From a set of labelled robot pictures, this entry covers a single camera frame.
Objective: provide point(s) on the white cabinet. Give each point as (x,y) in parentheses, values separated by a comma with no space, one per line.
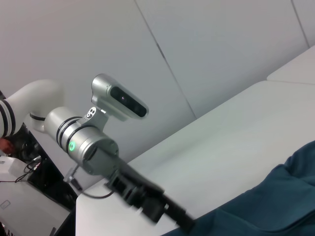
(27,209)

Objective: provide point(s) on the reddish brown object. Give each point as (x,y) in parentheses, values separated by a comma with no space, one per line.
(6,146)

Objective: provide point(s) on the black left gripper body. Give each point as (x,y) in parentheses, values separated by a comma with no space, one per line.
(137,186)

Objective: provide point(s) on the black stand frame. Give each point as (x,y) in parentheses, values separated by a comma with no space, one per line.
(53,182)

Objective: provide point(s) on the small white box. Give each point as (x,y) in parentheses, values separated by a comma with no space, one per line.
(12,169)

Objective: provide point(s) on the white and silver left robot arm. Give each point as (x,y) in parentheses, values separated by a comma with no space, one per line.
(41,93)

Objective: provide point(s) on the teal t-shirt with FREE print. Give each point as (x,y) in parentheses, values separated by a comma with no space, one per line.
(258,204)

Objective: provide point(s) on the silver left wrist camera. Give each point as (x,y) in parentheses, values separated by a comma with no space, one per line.
(118,98)

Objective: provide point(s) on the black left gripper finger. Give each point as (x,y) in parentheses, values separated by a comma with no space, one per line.
(179,216)

